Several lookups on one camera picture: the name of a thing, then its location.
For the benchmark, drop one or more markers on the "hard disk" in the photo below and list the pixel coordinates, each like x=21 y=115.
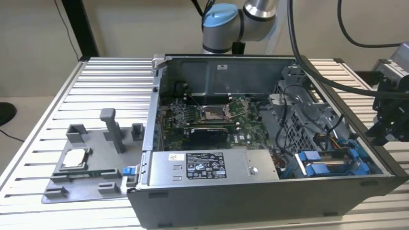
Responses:
x=311 y=169

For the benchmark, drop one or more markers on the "silver CPU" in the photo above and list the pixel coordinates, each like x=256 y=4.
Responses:
x=75 y=158

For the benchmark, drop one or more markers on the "open grey PC case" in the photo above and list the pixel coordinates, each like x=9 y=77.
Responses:
x=224 y=206

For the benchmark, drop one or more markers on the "black metal frame post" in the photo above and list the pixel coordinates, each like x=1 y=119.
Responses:
x=80 y=28

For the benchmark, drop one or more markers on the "blue plastic case latch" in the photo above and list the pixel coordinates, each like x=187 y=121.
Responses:
x=128 y=171

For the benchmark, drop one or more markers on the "green motherboard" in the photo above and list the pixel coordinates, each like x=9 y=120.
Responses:
x=252 y=129

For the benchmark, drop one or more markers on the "CPU socket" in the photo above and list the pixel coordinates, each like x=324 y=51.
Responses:
x=213 y=114

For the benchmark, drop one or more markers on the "grey parts rack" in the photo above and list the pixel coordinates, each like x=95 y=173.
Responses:
x=92 y=141

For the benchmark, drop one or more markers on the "black RAM slot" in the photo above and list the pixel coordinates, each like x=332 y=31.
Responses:
x=208 y=96
x=220 y=121
x=217 y=101
x=208 y=93

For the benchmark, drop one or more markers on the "grey metal drive cage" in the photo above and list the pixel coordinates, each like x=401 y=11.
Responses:
x=303 y=112

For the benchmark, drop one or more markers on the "black round object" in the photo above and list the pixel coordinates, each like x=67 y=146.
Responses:
x=5 y=113

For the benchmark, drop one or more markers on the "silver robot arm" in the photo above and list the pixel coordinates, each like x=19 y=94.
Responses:
x=256 y=21

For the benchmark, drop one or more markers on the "thin metal locking lever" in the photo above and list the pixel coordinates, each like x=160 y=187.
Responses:
x=195 y=101

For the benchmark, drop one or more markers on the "silver power supply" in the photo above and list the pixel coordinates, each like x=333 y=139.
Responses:
x=236 y=167

